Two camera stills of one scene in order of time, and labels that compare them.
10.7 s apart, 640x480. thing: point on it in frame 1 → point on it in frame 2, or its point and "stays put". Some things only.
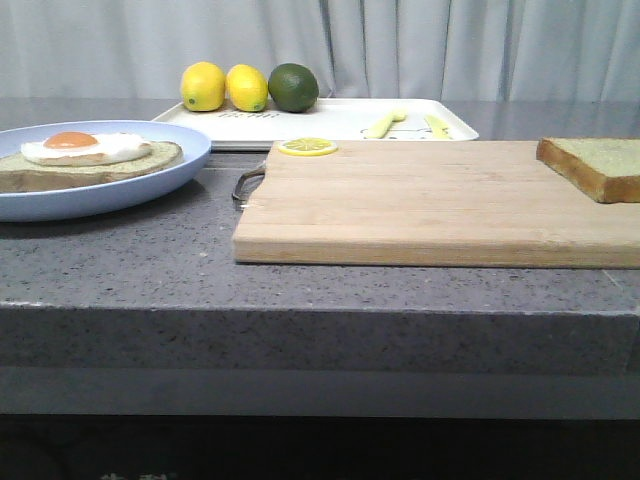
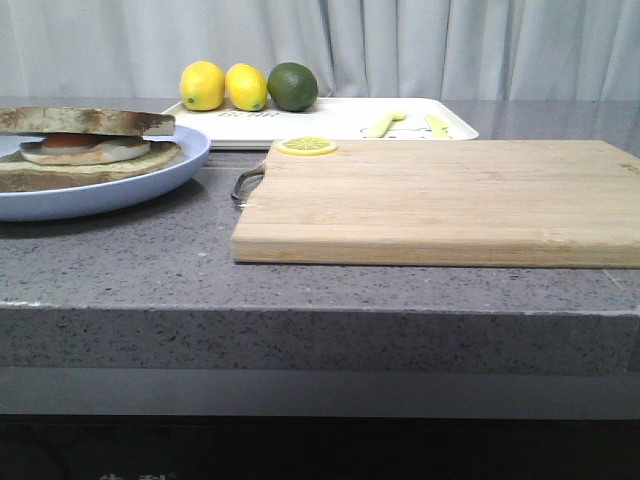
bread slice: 19,174 stays put
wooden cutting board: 454,204 stays put
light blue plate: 38,205 stays put
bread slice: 605,169 → 63,119
